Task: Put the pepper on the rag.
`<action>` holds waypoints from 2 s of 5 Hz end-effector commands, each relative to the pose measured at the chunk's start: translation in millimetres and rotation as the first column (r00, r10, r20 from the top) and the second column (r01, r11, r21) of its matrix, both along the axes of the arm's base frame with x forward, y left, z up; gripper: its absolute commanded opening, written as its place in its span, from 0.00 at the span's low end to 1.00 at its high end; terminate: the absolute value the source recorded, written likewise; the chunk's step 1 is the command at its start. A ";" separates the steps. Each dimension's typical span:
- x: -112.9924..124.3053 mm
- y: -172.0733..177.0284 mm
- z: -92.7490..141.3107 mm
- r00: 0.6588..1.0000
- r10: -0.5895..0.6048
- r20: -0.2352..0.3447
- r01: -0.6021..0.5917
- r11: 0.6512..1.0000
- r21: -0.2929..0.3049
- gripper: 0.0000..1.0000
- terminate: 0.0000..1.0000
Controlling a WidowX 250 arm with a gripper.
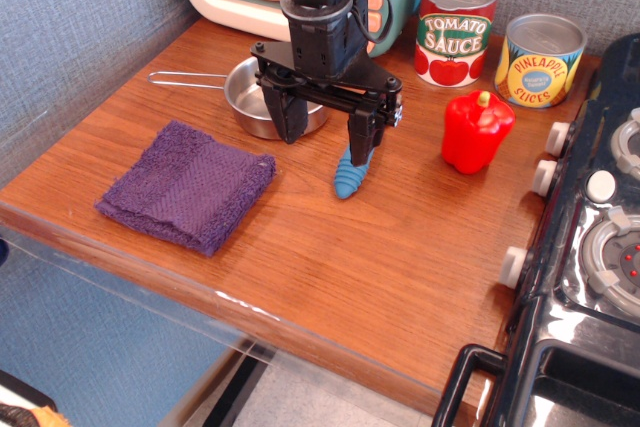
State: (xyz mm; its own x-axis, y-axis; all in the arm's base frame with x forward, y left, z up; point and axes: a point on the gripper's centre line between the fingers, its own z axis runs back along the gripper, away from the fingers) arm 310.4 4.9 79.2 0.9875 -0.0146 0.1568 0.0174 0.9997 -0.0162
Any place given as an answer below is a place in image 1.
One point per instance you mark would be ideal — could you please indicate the red toy bell pepper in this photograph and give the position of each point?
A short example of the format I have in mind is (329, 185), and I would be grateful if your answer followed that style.
(475, 127)

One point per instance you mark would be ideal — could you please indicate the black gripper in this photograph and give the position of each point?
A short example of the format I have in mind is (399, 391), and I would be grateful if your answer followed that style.
(326, 62)

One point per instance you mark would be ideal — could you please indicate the black toy stove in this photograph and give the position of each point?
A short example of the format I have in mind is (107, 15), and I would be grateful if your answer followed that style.
(572, 357)

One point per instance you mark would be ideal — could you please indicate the white stove knob middle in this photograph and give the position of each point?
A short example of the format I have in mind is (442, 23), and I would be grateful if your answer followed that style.
(543, 177)

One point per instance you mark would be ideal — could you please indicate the white stove knob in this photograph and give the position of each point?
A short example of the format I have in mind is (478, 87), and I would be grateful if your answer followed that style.
(512, 265)
(556, 138)
(543, 177)

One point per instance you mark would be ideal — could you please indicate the white stove knob upper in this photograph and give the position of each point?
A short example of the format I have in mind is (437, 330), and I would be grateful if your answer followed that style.
(556, 138)

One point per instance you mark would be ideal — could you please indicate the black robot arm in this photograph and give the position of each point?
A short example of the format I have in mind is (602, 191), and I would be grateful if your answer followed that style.
(326, 62)

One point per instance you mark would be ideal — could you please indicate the blue handled toy fork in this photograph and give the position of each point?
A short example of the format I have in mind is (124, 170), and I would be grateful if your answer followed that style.
(348, 178)

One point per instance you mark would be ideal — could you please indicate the white stove knob lower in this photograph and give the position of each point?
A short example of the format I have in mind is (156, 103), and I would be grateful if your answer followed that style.
(512, 265)

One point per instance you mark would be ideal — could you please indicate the purple folded rag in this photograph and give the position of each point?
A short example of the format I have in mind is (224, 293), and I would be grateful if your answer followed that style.
(188, 189)

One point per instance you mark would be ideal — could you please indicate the small steel pan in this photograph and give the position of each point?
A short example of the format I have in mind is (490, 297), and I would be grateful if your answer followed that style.
(241, 91)

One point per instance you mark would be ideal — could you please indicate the tomato sauce can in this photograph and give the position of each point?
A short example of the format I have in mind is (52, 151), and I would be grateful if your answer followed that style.
(452, 39)

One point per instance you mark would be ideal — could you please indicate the pineapple slices can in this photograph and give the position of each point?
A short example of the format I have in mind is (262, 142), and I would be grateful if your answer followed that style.
(539, 60)

